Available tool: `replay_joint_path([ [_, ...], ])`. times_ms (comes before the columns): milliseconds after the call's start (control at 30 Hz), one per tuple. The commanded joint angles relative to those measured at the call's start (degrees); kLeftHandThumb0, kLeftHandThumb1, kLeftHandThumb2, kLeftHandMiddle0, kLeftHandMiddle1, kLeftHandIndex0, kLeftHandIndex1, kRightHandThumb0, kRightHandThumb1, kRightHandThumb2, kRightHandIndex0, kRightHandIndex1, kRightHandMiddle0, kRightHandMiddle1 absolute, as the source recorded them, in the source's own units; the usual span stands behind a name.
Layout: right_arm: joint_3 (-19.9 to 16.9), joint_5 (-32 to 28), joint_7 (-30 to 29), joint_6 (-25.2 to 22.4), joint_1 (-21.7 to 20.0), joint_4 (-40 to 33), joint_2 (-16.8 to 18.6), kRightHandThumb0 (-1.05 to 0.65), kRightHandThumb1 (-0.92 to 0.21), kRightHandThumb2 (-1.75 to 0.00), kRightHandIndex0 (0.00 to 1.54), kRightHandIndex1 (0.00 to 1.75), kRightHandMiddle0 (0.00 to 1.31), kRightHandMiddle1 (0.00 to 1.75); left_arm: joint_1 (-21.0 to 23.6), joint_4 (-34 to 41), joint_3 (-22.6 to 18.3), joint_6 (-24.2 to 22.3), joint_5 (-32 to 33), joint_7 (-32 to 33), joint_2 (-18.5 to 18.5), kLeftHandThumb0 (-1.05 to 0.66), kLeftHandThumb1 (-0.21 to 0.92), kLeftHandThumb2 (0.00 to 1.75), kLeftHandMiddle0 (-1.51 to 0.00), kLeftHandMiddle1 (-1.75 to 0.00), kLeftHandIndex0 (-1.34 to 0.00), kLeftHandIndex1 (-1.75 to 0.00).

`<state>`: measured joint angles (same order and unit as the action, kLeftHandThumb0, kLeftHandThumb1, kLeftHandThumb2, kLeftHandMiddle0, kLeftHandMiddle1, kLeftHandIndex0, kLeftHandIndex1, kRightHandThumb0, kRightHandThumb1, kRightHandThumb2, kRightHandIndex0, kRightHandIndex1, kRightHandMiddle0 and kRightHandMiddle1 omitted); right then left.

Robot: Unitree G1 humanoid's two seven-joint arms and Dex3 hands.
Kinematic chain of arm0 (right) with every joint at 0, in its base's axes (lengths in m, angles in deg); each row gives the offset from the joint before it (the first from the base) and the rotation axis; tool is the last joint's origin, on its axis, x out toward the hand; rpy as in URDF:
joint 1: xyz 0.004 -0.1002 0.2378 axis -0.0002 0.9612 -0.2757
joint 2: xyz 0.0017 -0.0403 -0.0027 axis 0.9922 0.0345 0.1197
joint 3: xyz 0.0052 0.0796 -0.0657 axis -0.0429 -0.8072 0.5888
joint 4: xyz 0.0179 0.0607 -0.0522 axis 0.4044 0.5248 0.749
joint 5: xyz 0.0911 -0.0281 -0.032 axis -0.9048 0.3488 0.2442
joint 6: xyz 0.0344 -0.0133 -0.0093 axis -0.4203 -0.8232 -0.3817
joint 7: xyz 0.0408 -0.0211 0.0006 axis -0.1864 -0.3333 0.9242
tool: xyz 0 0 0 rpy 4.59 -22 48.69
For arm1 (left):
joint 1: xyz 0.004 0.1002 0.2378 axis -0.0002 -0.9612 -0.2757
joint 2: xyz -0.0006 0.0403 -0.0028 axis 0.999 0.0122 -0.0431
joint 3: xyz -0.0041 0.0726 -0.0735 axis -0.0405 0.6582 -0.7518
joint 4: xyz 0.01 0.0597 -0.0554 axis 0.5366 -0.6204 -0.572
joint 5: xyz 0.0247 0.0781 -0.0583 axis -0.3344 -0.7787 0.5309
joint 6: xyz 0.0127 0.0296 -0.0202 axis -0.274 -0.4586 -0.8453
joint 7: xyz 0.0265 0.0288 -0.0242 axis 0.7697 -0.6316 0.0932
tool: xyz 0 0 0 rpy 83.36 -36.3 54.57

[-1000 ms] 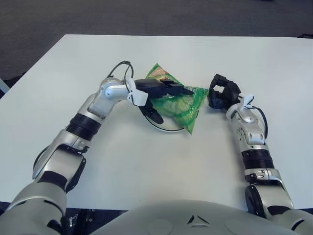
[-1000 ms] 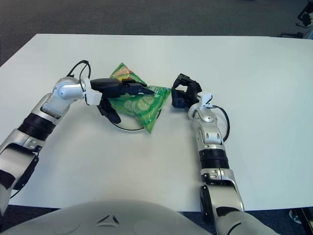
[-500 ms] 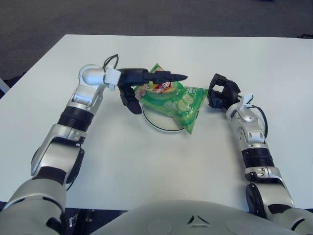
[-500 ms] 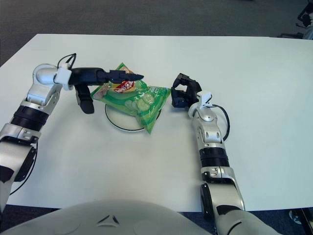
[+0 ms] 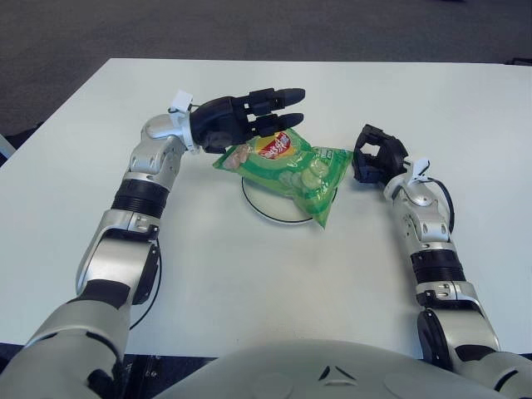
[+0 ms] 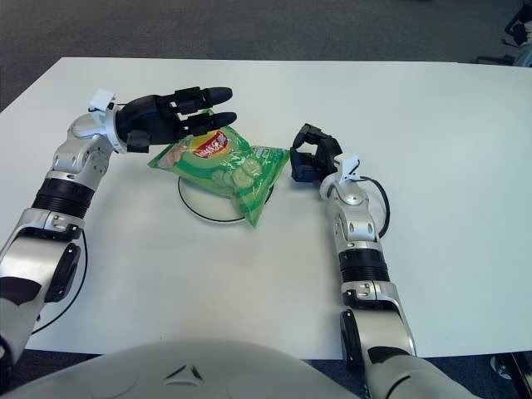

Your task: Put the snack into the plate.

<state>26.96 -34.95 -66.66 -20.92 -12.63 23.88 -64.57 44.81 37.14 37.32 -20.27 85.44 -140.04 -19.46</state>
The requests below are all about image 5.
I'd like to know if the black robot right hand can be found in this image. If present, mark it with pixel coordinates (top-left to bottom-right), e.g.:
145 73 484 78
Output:
351 123 407 186

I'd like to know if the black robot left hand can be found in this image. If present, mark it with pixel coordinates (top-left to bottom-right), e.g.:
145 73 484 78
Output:
189 86 307 154

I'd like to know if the green potato chips bag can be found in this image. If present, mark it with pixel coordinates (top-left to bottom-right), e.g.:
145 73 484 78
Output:
211 127 354 229

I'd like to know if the white plate with black rim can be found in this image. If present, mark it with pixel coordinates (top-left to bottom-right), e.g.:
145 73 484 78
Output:
240 176 337 225

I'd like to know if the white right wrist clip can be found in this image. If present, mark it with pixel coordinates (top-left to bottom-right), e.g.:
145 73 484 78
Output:
409 156 431 184

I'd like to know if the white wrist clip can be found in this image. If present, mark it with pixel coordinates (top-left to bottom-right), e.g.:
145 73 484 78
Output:
172 89 195 114
409 156 431 184

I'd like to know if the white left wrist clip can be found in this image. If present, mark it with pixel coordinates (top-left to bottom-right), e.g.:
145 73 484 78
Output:
172 89 195 114

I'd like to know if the grey robot torso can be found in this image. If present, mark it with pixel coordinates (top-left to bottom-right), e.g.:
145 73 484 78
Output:
155 338 500 399

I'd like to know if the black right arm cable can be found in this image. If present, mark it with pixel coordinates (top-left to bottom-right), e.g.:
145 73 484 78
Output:
427 176 456 232

